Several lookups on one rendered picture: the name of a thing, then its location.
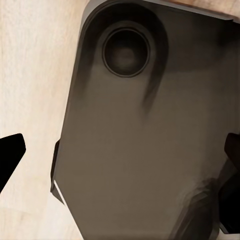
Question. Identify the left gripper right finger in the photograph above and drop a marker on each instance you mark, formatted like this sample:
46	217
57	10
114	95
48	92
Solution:
232	149

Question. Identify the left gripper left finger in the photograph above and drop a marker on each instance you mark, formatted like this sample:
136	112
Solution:
12	149

